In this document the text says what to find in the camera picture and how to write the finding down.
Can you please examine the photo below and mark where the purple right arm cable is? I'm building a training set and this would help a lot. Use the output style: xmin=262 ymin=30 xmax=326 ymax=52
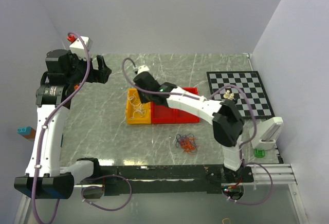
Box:
xmin=121 ymin=58 xmax=273 ymax=206

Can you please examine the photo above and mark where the yellow plastic bin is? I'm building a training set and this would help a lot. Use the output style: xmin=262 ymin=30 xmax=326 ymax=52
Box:
xmin=125 ymin=88 xmax=151 ymax=125

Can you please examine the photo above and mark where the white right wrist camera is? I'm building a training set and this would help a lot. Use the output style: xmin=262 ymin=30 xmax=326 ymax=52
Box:
xmin=135 ymin=65 xmax=150 ymax=74

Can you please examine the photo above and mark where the red plastic bin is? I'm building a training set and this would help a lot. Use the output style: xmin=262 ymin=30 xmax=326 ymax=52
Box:
xmin=174 ymin=87 xmax=200 ymax=124
xmin=151 ymin=102 xmax=176 ymax=124

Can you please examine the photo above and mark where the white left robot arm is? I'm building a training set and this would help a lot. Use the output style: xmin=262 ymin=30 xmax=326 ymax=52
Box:
xmin=14 ymin=49 xmax=112 ymax=199

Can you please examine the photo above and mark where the blue orange block tower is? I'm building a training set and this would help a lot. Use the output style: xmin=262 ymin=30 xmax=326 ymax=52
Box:
xmin=17 ymin=126 xmax=36 ymax=141

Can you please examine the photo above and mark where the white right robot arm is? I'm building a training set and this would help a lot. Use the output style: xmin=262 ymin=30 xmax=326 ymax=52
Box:
xmin=133 ymin=71 xmax=244 ymax=182

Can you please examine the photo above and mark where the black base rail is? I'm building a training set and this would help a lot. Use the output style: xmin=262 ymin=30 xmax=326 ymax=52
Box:
xmin=75 ymin=164 xmax=254 ymax=196

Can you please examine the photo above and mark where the white plastic stand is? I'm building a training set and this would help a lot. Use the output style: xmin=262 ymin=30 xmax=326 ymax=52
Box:
xmin=251 ymin=117 xmax=284 ymax=151

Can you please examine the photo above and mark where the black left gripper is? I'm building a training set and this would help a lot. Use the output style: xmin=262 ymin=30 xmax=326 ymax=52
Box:
xmin=66 ymin=50 xmax=111 ymax=86

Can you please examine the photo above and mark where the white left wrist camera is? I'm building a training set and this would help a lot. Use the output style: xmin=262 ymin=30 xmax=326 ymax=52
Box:
xmin=69 ymin=36 xmax=93 ymax=60

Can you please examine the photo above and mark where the aluminium frame rail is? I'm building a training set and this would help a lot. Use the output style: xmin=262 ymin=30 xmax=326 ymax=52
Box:
xmin=251 ymin=164 xmax=297 ymax=184

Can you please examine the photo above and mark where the purple thin cable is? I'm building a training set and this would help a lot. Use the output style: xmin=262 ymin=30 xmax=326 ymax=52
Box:
xmin=175 ymin=133 xmax=201 ymax=156

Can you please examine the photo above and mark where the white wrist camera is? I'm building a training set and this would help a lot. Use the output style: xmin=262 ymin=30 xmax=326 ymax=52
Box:
xmin=135 ymin=65 xmax=150 ymax=74
xmin=69 ymin=36 xmax=93 ymax=60

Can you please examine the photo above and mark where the black white chessboard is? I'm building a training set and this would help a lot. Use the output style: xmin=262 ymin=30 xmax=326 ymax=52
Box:
xmin=206 ymin=71 xmax=275 ymax=120

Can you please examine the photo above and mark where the cream chess piece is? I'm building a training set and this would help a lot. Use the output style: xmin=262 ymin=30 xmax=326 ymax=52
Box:
xmin=223 ymin=90 xmax=231 ymax=100

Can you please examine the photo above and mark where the orange thin cable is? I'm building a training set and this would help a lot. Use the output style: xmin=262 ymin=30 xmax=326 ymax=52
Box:
xmin=178 ymin=136 xmax=197 ymax=154

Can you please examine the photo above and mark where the green plastic piece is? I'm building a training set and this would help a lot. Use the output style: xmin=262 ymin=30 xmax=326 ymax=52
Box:
xmin=253 ymin=148 xmax=265 ymax=158

